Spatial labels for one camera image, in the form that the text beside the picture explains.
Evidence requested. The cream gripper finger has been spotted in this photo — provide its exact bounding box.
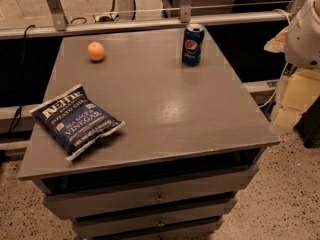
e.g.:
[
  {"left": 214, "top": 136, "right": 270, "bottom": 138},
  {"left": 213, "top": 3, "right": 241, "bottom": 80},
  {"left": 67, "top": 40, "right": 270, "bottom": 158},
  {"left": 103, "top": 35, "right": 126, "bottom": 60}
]
[
  {"left": 264, "top": 27, "right": 288, "bottom": 53},
  {"left": 274, "top": 69, "right": 320, "bottom": 128}
]

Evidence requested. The orange fruit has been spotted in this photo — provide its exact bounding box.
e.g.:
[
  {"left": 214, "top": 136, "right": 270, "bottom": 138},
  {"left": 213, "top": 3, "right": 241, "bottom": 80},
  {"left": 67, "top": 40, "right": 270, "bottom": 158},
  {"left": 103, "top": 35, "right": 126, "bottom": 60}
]
[{"left": 87, "top": 42, "right": 105, "bottom": 61}]

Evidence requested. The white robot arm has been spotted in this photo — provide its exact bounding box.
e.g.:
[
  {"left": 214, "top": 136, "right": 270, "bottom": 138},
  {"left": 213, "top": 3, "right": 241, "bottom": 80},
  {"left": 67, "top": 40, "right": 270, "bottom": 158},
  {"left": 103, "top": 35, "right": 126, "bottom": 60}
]
[{"left": 264, "top": 0, "right": 320, "bottom": 128}]

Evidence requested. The blue chip bag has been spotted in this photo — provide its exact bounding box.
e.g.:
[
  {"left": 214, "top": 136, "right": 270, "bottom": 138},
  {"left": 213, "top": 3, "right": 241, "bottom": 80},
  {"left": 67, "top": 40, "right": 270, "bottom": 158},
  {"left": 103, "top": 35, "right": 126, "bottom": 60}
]
[{"left": 30, "top": 84, "right": 125, "bottom": 161}]

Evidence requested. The blue Pepsi can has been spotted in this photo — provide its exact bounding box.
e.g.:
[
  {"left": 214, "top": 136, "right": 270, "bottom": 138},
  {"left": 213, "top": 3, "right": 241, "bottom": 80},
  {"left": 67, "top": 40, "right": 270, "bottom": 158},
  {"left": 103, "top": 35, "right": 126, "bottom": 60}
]
[{"left": 182, "top": 24, "right": 205, "bottom": 66}]

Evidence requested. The grey drawer cabinet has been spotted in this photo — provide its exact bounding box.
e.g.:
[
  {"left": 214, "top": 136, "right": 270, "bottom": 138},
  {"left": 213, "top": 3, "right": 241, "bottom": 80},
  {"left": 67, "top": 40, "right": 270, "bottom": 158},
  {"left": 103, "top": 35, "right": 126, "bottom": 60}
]
[{"left": 19, "top": 29, "right": 279, "bottom": 240}]

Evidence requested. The white power strip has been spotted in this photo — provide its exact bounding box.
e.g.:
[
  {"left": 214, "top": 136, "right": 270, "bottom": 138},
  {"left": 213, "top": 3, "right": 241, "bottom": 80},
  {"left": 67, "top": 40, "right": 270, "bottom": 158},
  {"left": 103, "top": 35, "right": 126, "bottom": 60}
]
[{"left": 93, "top": 13, "right": 119, "bottom": 23}]

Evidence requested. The metal guard rail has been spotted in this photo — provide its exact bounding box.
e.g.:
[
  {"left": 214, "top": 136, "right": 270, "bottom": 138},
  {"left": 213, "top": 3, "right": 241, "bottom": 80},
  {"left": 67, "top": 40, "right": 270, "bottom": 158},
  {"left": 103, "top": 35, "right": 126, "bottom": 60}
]
[{"left": 0, "top": 0, "right": 306, "bottom": 40}]

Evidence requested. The black cable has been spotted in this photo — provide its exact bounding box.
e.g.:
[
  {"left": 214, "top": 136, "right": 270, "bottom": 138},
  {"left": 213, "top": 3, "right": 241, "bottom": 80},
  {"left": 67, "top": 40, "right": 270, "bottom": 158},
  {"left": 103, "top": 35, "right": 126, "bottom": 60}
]
[{"left": 6, "top": 24, "right": 36, "bottom": 135}]

